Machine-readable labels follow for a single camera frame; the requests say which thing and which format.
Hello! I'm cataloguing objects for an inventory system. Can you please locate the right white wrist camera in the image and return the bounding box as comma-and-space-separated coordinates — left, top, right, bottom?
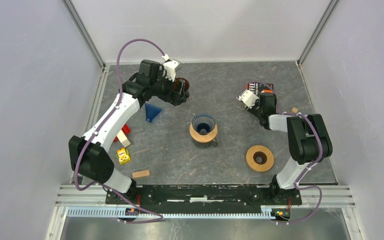
236, 89, 259, 109

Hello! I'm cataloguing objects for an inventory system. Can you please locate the beige wooden cube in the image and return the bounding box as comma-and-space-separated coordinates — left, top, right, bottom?
116, 130, 131, 148

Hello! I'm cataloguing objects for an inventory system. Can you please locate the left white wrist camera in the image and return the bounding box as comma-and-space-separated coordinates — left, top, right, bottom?
162, 54, 181, 82

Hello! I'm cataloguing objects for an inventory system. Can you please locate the clear glass coffee server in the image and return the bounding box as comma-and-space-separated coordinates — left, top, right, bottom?
192, 138, 219, 148

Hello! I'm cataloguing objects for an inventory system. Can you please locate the small blue ribbed dripper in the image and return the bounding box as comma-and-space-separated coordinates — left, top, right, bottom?
145, 103, 163, 123

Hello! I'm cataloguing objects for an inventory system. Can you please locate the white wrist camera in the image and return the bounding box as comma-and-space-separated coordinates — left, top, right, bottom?
162, 54, 181, 82
236, 89, 259, 109

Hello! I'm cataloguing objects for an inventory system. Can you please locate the red toy block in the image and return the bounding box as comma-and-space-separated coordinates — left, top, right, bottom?
113, 124, 131, 143

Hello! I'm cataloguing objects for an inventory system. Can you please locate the wooden ring dripper holder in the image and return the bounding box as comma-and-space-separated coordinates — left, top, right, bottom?
189, 124, 218, 144

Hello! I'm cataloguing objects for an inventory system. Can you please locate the white toothed cable tray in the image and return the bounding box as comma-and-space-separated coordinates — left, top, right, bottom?
67, 206, 275, 220

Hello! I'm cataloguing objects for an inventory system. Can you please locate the small wooden block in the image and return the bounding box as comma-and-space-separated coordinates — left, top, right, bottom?
132, 169, 151, 179

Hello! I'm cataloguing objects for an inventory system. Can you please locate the small wooden cube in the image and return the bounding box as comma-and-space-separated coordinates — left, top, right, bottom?
291, 107, 299, 114

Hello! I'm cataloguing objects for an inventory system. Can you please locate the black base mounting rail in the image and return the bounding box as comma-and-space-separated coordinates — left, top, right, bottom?
123, 184, 302, 214

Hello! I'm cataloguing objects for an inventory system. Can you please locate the orange black coffee filter box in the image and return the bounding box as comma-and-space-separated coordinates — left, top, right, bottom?
245, 82, 274, 95

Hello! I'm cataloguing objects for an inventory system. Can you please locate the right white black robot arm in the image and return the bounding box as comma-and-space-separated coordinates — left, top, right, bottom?
238, 90, 333, 204

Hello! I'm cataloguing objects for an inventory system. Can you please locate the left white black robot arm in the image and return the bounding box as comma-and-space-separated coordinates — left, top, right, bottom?
68, 59, 189, 204

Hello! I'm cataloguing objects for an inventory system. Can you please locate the yellow small juice box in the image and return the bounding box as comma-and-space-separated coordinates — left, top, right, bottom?
116, 147, 131, 165

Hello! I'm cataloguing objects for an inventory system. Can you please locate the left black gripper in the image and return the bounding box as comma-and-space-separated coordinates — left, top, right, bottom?
150, 70, 186, 106

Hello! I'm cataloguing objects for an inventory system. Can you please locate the brown amber glass dripper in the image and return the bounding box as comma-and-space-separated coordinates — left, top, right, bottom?
176, 77, 190, 99

